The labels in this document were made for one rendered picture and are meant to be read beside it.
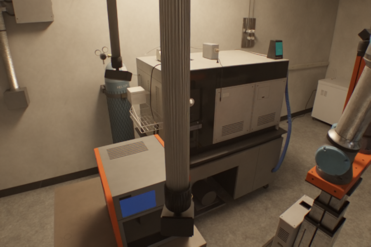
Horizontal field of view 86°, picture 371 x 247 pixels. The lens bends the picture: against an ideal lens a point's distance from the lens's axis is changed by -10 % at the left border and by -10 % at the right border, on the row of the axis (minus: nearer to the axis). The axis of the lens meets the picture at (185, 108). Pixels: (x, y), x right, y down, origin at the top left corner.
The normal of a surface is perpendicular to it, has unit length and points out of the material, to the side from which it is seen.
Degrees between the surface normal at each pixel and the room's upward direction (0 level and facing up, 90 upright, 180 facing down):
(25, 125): 90
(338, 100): 90
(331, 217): 90
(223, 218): 0
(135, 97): 90
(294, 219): 0
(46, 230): 0
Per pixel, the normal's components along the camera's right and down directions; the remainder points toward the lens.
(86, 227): 0.00, -0.93
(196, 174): 0.46, 0.33
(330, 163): -0.74, 0.37
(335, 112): -0.89, 0.18
